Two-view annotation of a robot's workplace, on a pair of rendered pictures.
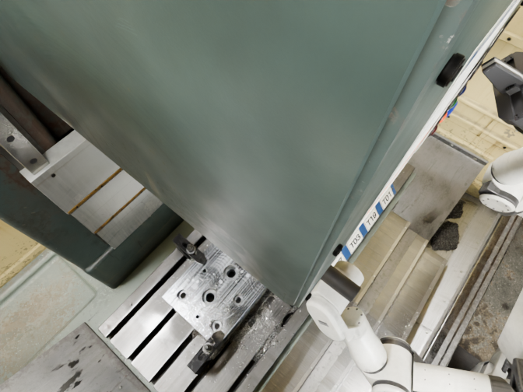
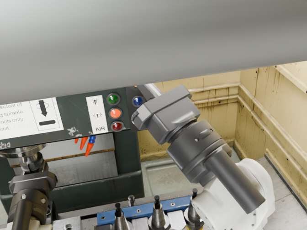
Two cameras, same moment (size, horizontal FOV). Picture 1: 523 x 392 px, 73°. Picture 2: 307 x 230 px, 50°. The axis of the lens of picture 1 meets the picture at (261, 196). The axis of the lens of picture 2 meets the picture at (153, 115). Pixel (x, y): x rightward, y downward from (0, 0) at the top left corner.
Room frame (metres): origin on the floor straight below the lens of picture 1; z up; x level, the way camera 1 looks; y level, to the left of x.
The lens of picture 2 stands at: (0.02, -0.70, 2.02)
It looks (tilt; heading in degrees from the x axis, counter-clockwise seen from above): 34 degrees down; 43
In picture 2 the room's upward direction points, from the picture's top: 4 degrees counter-clockwise
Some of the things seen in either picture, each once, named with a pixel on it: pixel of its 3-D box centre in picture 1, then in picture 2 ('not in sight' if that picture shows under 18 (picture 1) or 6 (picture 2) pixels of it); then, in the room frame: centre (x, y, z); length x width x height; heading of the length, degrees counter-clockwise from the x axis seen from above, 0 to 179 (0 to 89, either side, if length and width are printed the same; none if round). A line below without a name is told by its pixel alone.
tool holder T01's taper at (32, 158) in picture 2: not in sight; (27, 148); (0.30, 0.04, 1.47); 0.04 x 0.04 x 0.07
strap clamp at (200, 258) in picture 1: (191, 251); (49, 216); (0.37, 0.23, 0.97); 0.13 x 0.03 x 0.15; 52
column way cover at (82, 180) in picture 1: (138, 168); (60, 141); (0.58, 0.38, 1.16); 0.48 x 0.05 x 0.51; 142
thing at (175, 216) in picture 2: not in sight; (177, 220); (0.52, -0.30, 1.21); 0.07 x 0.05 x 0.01; 52
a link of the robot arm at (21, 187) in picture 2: not in sight; (30, 196); (0.24, -0.04, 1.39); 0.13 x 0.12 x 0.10; 141
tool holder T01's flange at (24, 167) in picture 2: not in sight; (32, 161); (0.30, 0.04, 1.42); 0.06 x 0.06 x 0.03
